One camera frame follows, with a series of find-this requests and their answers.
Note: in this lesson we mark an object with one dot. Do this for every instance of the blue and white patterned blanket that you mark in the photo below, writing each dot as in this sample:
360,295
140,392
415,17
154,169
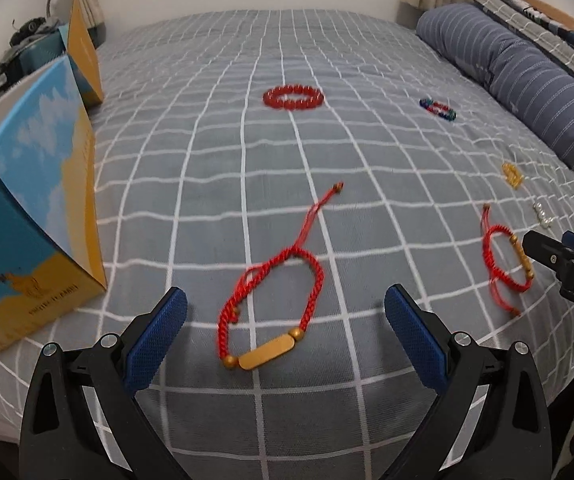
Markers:
532,7

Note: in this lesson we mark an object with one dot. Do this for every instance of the wooden headboard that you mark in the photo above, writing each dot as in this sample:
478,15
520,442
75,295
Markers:
557,10

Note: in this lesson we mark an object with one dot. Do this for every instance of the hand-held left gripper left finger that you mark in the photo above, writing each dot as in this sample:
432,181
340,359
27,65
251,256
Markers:
157,340

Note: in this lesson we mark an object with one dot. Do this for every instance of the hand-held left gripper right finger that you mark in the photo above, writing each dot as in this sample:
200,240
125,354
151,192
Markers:
412,340

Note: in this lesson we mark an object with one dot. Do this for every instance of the blue and yellow cardboard box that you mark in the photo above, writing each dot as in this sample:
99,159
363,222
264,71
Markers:
27,210

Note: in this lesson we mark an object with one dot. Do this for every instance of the plaid folded blanket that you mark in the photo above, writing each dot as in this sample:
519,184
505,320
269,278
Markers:
507,10

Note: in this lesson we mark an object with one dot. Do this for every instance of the blue striped bolster pillow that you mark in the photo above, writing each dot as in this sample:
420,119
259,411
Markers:
517,65

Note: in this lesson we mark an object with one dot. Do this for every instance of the teal storage box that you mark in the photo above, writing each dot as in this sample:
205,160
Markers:
42,52

